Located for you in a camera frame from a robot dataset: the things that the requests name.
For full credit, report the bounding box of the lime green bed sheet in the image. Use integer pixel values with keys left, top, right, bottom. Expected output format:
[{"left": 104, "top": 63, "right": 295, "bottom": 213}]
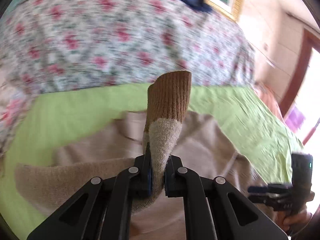
[{"left": 1, "top": 83, "right": 303, "bottom": 239}]

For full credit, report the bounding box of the beige knitted sweater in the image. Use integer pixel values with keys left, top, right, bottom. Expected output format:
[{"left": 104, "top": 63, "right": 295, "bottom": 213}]
[{"left": 15, "top": 70, "right": 278, "bottom": 240}]

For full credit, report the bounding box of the red floral white quilt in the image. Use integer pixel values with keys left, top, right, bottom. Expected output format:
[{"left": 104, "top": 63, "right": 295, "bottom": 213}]
[{"left": 1, "top": 0, "right": 254, "bottom": 153}]

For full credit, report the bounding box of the brown wooden door frame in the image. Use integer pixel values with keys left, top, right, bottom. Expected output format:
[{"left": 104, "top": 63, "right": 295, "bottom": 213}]
[{"left": 279, "top": 29, "right": 319, "bottom": 117}]

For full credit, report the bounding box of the person's right hand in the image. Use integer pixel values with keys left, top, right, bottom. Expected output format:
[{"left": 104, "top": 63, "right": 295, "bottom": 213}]
[{"left": 277, "top": 191, "right": 315, "bottom": 235}]

